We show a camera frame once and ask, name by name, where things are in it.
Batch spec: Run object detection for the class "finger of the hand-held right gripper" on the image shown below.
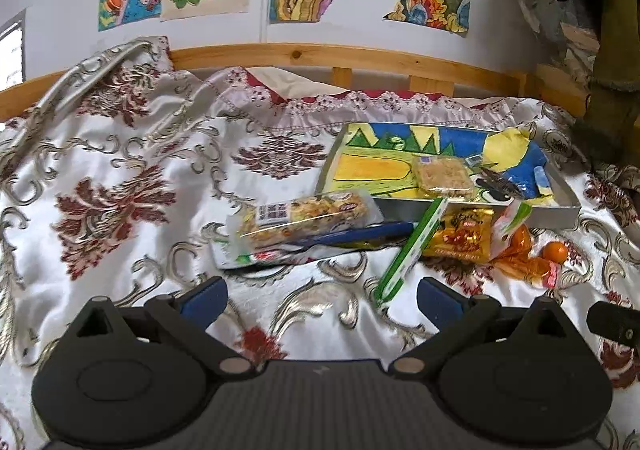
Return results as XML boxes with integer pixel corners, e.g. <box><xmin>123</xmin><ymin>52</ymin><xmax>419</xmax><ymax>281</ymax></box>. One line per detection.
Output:
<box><xmin>587</xmin><ymin>301</ymin><xmax>640</xmax><ymax>347</ymax></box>

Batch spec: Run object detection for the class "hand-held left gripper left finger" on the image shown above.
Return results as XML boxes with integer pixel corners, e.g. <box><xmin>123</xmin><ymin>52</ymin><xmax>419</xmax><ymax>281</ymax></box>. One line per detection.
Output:
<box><xmin>65</xmin><ymin>276</ymin><xmax>256</xmax><ymax>377</ymax></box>

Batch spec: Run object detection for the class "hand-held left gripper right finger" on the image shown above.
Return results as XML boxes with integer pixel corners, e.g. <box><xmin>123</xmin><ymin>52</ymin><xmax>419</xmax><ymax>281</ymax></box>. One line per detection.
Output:
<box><xmin>392</xmin><ymin>276</ymin><xmax>581</xmax><ymax>376</ymax></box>

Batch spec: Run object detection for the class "long green white packet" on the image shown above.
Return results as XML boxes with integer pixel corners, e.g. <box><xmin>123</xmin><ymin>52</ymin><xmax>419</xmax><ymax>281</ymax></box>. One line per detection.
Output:
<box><xmin>372</xmin><ymin>197</ymin><xmax>451</xmax><ymax>311</ymax></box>

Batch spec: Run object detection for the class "yellow orange snack packet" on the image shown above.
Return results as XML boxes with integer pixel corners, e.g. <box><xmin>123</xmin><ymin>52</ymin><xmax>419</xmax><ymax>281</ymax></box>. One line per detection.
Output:
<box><xmin>422</xmin><ymin>207</ymin><xmax>496</xmax><ymax>261</ymax></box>

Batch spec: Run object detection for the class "orange candy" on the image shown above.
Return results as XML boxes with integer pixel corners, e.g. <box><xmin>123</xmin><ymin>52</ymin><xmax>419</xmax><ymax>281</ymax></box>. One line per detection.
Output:
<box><xmin>495</xmin><ymin>254</ymin><xmax>562</xmax><ymax>289</ymax></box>

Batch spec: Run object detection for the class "small orange ball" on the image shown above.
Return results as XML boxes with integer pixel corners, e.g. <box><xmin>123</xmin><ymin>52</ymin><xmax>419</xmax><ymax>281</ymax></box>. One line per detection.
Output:
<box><xmin>542</xmin><ymin>241</ymin><xmax>570</xmax><ymax>265</ymax></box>

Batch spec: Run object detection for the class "long blue packet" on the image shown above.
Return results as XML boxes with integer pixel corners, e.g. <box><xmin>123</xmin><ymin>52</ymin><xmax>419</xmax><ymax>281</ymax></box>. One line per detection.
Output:
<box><xmin>287</xmin><ymin>221</ymin><xmax>416</xmax><ymax>251</ymax></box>

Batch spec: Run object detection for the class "long clear nut bar packet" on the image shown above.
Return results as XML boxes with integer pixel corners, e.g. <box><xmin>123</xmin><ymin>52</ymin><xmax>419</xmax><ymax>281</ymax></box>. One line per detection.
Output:
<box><xmin>227</xmin><ymin>190</ymin><xmax>385</xmax><ymax>253</ymax></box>

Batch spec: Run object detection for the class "grey tray with colourful lining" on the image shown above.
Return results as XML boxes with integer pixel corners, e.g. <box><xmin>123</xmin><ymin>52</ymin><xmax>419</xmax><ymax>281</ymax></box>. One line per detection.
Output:
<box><xmin>315</xmin><ymin>122</ymin><xmax>582</xmax><ymax>231</ymax></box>

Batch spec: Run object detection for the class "white green snack packet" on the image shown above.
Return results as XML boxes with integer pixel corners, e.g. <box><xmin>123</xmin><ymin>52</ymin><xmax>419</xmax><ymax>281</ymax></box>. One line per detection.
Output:
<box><xmin>210</xmin><ymin>230</ymin><xmax>303</xmax><ymax>271</ymax></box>

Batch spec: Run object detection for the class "clear rice cracker packet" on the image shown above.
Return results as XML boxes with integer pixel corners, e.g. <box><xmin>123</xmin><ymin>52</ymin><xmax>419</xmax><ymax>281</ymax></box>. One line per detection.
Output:
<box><xmin>411</xmin><ymin>156</ymin><xmax>477</xmax><ymax>201</ymax></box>

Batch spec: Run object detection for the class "dark packet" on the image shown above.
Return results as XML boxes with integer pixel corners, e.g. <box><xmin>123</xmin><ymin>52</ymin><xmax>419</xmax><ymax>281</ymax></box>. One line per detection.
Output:
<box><xmin>475</xmin><ymin>167</ymin><xmax>527</xmax><ymax>203</ymax></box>

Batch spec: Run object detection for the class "floral satin blanket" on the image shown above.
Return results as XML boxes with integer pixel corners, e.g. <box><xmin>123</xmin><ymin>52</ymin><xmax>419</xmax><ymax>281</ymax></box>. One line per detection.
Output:
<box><xmin>0</xmin><ymin>36</ymin><xmax>640</xmax><ymax>450</ymax></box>

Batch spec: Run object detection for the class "patterned hanging cloth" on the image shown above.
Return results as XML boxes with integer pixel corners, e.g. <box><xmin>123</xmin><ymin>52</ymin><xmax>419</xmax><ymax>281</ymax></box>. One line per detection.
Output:
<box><xmin>495</xmin><ymin>0</ymin><xmax>603</xmax><ymax>78</ymax></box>

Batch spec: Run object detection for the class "window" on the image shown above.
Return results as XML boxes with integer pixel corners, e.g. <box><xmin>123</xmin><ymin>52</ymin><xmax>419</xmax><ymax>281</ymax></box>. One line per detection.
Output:
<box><xmin>0</xmin><ymin>10</ymin><xmax>27</xmax><ymax>91</ymax></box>

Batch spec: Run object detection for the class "olive post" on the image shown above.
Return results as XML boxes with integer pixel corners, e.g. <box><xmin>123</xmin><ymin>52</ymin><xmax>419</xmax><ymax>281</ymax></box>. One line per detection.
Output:
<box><xmin>575</xmin><ymin>0</ymin><xmax>640</xmax><ymax>167</ymax></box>

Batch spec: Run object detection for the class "wooden bed rail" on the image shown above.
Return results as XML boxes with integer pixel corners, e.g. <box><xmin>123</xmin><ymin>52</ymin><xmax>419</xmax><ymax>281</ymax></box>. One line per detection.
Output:
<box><xmin>0</xmin><ymin>44</ymin><xmax>593</xmax><ymax>104</ymax></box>

